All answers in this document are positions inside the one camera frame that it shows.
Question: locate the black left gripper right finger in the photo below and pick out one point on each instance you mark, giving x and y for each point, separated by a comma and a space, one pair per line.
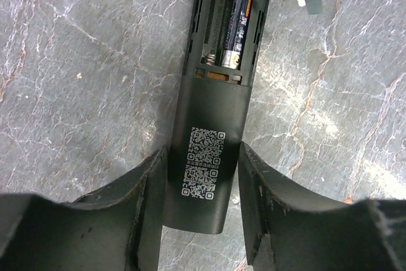
288, 227

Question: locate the dark blue AAA battery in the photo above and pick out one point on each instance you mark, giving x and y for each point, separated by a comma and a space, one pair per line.
236, 34

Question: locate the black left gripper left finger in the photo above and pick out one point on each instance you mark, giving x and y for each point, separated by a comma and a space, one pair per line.
116, 227

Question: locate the black remote control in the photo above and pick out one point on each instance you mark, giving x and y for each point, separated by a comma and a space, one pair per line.
210, 118

